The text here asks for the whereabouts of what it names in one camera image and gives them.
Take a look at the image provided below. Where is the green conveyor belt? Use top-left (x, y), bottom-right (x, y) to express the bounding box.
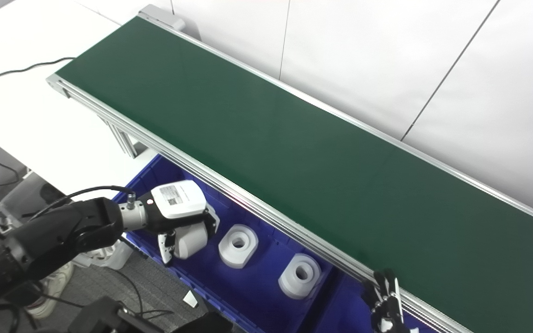
top-left (56, 16), bottom-right (533, 333)
top-left (47, 12), bottom-right (533, 333)

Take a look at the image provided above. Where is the white plastic container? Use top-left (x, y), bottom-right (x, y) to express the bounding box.
top-left (74, 238), bottom-right (134, 271)

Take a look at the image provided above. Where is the blue bin with white parts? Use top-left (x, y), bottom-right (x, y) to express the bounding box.
top-left (112, 154), bottom-right (341, 333)

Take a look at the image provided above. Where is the black equipment box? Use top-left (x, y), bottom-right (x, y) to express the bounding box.
top-left (67, 296), bottom-right (165, 333)

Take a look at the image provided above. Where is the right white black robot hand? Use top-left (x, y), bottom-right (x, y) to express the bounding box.
top-left (363, 270), bottom-right (413, 333)

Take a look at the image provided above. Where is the black cable on table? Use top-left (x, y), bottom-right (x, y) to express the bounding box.
top-left (0, 57), bottom-right (76, 78)

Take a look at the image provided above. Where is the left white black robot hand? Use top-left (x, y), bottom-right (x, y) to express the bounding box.
top-left (138, 179), bottom-right (221, 267)

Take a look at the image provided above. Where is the white sneaker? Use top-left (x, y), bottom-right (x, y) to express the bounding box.
top-left (26, 261), bottom-right (75, 320)

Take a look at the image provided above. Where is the blue bin with black parts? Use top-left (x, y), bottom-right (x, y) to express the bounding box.
top-left (322, 273), bottom-right (438, 333)

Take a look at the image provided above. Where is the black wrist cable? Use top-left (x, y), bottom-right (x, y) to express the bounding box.
top-left (28, 185), bottom-right (137, 220)

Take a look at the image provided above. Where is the white plastic part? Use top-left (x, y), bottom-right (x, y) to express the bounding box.
top-left (218, 224), bottom-right (259, 269)
top-left (173, 221), bottom-right (210, 259)
top-left (278, 253), bottom-right (322, 300)

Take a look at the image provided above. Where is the aluminium conveyor leg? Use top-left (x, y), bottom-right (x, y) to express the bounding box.
top-left (101, 118), bottom-right (148, 159)

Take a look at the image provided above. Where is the grey conveyor motor housing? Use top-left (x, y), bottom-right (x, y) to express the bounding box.
top-left (138, 4), bottom-right (201, 41)

